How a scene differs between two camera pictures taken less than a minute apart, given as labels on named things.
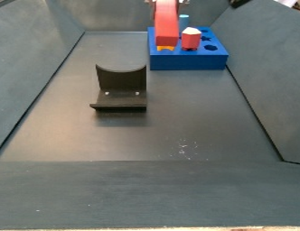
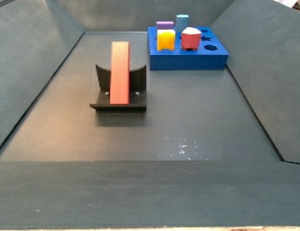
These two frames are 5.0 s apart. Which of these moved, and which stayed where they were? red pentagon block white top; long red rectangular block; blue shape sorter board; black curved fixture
Moved: long red rectangular block
Stayed: black curved fixture; blue shape sorter board; red pentagon block white top
